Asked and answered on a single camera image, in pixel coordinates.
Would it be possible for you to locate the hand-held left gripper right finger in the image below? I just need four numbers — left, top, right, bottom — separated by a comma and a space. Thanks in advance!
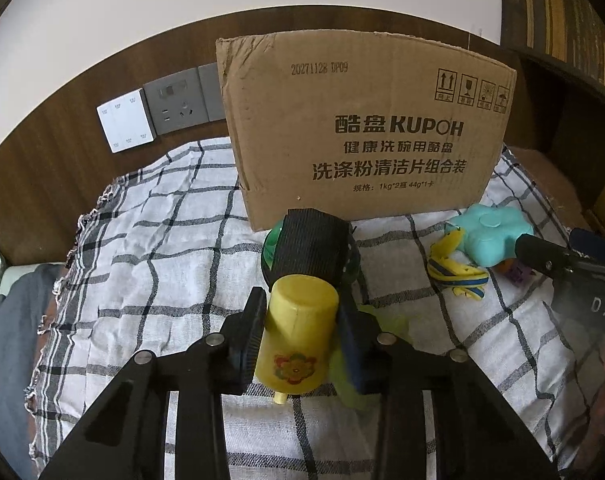
335, 302, 561, 480

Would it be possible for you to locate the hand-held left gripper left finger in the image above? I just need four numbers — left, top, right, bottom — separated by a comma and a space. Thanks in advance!
40, 287, 268, 480

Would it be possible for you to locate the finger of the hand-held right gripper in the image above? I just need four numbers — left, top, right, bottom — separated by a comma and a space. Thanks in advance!
515, 233, 583, 283
569, 228, 605, 262

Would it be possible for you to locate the yellow toy cup flower print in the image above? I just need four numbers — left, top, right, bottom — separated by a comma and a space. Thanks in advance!
255, 274, 341, 407

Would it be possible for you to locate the teal flower shaped toy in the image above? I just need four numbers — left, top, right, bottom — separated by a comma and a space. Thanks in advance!
445, 204, 535, 267

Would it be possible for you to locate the brown cardboard box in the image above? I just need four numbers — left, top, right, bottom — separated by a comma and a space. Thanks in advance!
215, 31, 518, 234

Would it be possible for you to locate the small purple orange toy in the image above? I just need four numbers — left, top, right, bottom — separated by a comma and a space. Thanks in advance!
497, 258, 534, 286

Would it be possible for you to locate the light green plastic toy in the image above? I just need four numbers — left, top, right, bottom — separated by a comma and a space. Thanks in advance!
329, 302, 409, 412

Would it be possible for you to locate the brown wooden table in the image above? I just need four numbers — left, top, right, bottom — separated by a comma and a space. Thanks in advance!
505, 146, 601, 233

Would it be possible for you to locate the yellow blue fish toy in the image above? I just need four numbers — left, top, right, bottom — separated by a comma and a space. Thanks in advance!
427, 227, 491, 302

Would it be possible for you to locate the black and green round toy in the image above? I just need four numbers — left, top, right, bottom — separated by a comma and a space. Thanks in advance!
261, 208, 361, 292

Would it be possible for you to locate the white black checked cloth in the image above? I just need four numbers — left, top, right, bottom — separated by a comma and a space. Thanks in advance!
25, 137, 605, 480

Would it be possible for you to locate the dark wooden bookcase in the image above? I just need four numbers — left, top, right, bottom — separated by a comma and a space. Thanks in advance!
499, 0, 605, 243

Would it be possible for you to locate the row of books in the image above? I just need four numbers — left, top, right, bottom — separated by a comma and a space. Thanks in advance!
520, 0, 605, 97

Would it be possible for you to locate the light green pillow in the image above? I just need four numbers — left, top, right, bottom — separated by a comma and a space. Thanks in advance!
0, 264, 40, 291

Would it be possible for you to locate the blue grey blanket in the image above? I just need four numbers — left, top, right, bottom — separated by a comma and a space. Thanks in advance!
0, 262, 66, 480

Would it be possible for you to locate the grey wall socket panel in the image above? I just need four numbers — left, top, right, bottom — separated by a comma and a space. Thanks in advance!
198, 62, 228, 122
143, 66, 208, 136

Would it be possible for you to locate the white wall switch panel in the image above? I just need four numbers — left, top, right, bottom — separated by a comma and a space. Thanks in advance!
96, 89, 158, 154

